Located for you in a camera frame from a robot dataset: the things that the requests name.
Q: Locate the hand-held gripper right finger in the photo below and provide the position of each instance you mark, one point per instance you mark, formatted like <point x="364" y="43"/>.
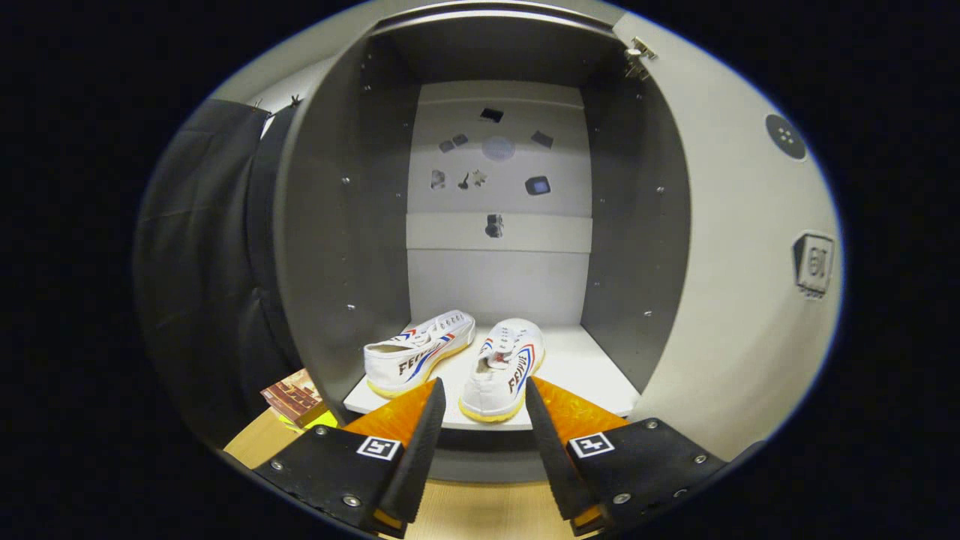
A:
<point x="551" y="450"/>

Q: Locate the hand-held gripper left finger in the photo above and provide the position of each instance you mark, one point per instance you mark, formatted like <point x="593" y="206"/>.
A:
<point x="420" y="450"/>

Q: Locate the black backdrop cloth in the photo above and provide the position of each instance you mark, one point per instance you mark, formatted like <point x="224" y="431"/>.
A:
<point x="195" y="262"/>

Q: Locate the row of black cloth clips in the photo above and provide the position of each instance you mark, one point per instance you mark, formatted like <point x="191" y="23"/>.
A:
<point x="295" y="100"/>

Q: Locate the dark grey shoe cabinet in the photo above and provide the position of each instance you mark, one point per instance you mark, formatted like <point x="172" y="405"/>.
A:
<point x="330" y="225"/>

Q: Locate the beige shoe cabinet door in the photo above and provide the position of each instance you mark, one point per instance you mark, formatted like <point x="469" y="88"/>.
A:
<point x="742" y="300"/>

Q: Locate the white canvas shoe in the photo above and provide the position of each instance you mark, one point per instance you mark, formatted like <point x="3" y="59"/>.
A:
<point x="499" y="375"/>
<point x="405" y="360"/>

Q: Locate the yellow book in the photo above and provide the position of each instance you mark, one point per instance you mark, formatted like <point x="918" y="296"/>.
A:
<point x="319" y="420"/>

